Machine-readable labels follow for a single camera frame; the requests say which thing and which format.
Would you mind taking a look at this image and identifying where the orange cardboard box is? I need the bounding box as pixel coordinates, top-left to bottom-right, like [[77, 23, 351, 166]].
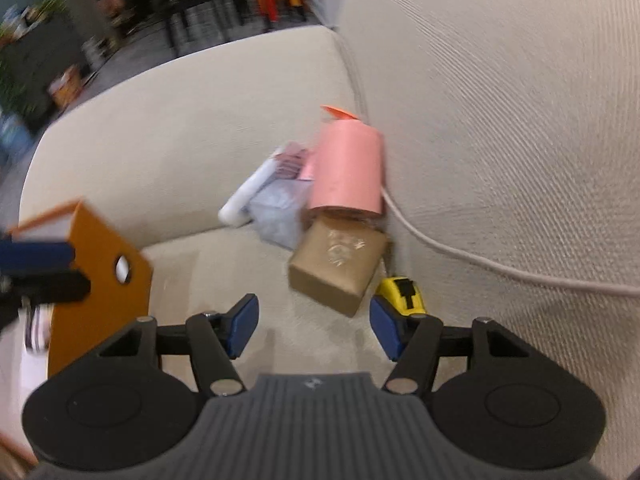
[[9, 200, 153, 377]]

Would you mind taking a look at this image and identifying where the small orange carton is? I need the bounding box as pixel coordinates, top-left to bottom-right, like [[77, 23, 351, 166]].
[[48, 65, 82, 110]]

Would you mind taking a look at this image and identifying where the gold square gift box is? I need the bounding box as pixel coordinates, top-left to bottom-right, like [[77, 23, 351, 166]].
[[288, 214, 388, 318]]

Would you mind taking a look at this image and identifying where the pink pump bottle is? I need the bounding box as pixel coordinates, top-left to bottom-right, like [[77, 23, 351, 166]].
[[308, 105, 384, 218]]

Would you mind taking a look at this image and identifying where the white charging cable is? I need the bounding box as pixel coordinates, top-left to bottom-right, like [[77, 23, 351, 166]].
[[336, 34, 640, 298]]

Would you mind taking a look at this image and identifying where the beige fabric sofa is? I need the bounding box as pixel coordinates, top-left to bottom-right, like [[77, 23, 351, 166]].
[[20, 0, 639, 479]]

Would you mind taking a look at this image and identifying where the white slim tube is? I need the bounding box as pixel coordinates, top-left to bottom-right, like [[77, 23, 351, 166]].
[[218, 145, 285, 228]]

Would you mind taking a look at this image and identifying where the clear plastic small box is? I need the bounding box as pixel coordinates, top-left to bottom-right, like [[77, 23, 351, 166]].
[[247, 179, 311, 250]]

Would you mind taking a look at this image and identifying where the dark grey cabinet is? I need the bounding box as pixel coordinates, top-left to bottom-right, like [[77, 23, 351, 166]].
[[1, 14, 91, 131]]

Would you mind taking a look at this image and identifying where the plaid glasses case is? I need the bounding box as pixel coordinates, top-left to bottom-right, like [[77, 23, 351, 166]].
[[24, 304, 53, 354]]

